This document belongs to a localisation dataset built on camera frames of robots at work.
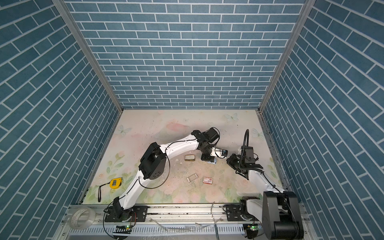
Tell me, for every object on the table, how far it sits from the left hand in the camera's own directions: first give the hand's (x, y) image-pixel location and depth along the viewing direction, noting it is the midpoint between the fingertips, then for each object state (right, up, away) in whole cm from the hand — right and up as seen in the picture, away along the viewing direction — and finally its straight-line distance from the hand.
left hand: (213, 157), depth 91 cm
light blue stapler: (0, -3, -1) cm, 3 cm away
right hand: (+8, +1, -2) cm, 8 cm away
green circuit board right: (+18, -29, -20) cm, 39 cm away
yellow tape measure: (-55, -12, -9) cm, 57 cm away
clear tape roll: (-67, -25, -19) cm, 74 cm away
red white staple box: (-4, -11, -7) cm, 14 cm away
